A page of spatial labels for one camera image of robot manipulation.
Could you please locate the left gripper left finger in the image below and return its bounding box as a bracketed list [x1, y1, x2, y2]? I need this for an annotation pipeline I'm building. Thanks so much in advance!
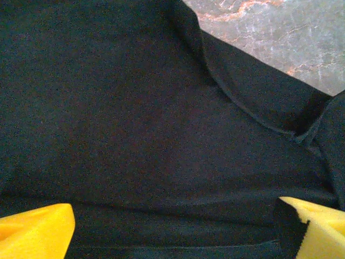
[0, 202, 76, 259]

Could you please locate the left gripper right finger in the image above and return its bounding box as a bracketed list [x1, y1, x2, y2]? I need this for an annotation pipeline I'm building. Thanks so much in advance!
[277, 196, 345, 259]

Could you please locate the black t-shirt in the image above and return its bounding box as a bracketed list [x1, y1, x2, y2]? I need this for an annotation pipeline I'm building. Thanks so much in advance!
[0, 0, 345, 259]

